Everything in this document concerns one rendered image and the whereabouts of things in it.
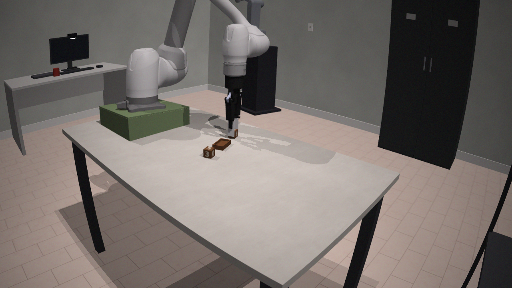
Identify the brown rectangular tray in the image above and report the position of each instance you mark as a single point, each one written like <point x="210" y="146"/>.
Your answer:
<point x="221" y="144"/>

